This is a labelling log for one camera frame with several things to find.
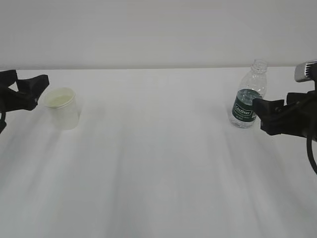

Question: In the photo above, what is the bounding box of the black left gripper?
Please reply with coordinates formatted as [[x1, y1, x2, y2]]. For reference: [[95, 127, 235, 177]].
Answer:
[[0, 70, 49, 113]]

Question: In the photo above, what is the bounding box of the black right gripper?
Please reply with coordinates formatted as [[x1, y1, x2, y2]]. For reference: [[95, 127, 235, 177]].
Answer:
[[253, 90, 317, 141]]

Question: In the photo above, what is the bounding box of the clear green-label water bottle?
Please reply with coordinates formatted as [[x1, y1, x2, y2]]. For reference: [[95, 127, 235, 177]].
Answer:
[[230, 59, 268, 128]]

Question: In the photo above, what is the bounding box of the white paper cup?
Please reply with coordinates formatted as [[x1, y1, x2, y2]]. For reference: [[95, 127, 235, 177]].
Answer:
[[43, 87, 79, 130]]

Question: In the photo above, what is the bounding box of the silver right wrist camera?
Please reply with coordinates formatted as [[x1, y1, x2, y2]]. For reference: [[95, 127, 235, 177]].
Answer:
[[294, 60, 317, 82]]

